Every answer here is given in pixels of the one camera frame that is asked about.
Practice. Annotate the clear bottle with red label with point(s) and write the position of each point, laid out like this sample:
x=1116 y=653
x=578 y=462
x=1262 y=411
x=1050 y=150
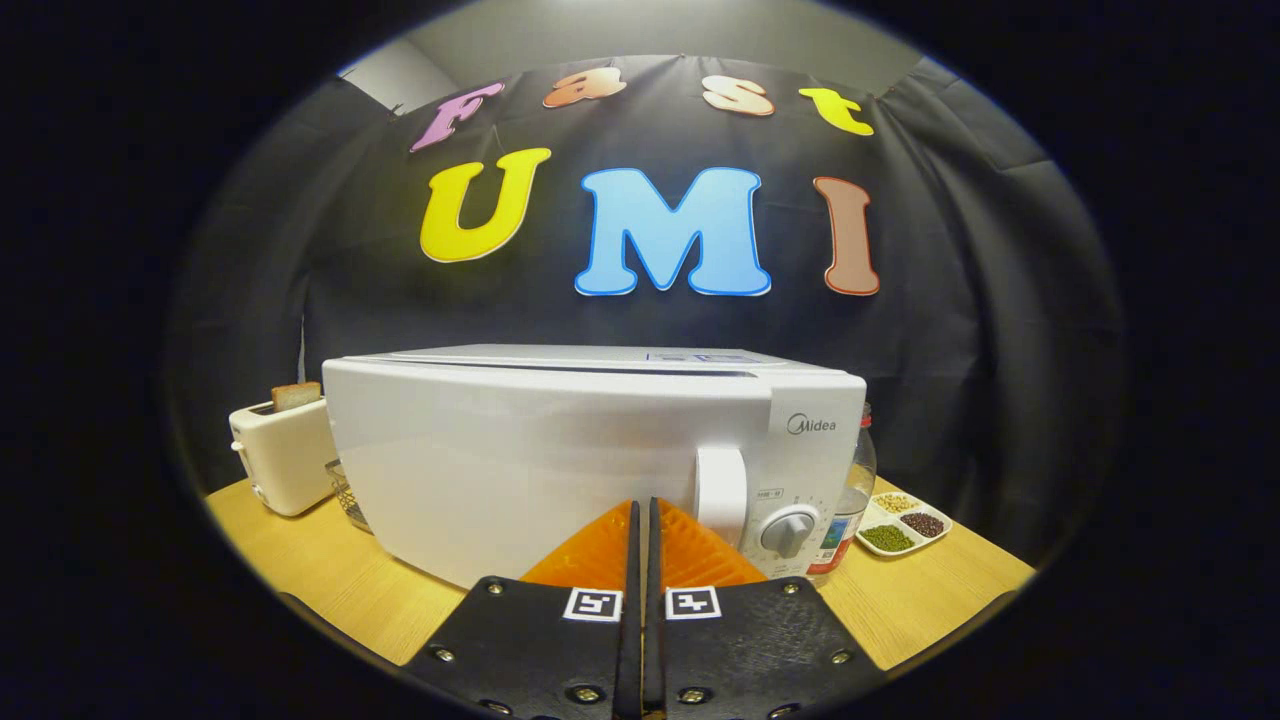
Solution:
x=858 y=490

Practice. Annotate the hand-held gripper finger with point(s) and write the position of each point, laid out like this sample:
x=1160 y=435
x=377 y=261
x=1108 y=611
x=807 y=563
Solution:
x=630 y=660
x=653 y=660

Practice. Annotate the white toaster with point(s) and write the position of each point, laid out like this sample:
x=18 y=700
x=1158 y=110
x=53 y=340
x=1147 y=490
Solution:
x=285 y=460

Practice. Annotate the divided white dish of beans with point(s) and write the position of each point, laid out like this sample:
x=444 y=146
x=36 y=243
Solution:
x=905 y=525

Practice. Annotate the white microwave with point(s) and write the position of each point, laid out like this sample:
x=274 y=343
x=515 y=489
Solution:
x=500 y=450

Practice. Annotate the toast slice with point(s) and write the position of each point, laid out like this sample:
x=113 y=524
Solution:
x=297 y=396

